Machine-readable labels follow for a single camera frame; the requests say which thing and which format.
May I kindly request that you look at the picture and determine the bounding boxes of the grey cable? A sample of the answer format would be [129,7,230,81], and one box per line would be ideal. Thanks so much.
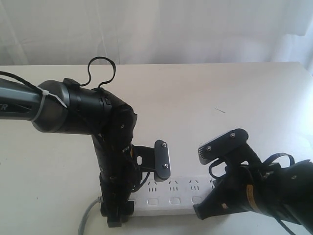
[77,195,103,235]

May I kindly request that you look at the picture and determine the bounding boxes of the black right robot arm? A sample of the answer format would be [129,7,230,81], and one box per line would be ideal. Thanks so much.
[193,160,313,232]

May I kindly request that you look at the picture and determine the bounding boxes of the white sheer curtain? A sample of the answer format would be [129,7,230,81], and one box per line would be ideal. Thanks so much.
[0,0,313,72]

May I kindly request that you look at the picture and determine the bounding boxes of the white zip tie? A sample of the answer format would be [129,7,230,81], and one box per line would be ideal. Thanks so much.
[30,87,68,123]

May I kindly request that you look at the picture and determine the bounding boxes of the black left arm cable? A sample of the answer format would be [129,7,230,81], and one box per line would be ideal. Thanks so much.
[0,56,117,98]

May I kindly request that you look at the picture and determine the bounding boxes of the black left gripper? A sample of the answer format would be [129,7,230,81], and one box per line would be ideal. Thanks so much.
[99,171,142,227]

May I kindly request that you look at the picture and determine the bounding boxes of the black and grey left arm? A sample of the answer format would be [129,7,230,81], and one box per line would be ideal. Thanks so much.
[0,79,140,228]

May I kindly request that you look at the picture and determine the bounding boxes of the white five-outlet power strip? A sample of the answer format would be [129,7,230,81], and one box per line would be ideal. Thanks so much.
[130,175,213,217]

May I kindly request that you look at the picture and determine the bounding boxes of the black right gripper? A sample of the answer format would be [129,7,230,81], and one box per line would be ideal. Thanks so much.
[193,168,254,220]

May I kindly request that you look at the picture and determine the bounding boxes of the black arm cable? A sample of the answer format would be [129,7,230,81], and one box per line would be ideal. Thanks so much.
[208,152,313,235]
[0,56,117,98]

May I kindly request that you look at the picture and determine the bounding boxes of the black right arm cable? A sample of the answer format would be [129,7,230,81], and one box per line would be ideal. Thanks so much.
[208,152,313,235]

